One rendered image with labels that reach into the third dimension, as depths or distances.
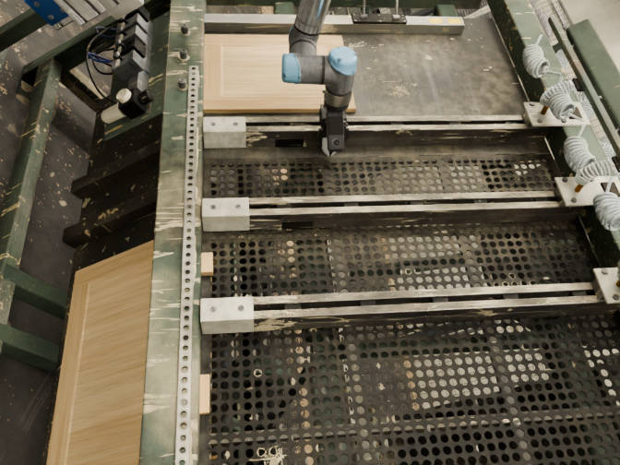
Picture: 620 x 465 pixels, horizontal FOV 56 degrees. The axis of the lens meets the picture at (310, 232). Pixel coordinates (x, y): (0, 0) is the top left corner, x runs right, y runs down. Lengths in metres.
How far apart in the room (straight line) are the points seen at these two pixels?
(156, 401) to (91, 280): 0.80
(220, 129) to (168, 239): 0.39
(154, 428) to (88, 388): 0.57
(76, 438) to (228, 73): 1.21
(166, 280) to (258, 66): 0.88
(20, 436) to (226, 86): 1.32
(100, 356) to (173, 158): 0.64
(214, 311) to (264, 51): 1.04
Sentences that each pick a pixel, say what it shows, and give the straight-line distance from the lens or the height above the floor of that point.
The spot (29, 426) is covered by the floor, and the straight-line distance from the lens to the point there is 2.24.
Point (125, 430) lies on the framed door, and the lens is 1.75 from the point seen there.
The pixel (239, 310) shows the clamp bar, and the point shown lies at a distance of 1.42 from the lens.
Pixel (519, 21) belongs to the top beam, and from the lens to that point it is 2.36.
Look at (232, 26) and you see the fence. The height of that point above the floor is 0.97.
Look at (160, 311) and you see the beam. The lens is 1.46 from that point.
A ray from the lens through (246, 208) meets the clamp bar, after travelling 1.58.
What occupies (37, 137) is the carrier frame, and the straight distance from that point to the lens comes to 2.41.
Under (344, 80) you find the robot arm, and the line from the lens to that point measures 1.58.
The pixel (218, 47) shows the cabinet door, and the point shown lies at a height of 0.93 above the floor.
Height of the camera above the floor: 1.68
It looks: 20 degrees down
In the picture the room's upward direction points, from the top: 70 degrees clockwise
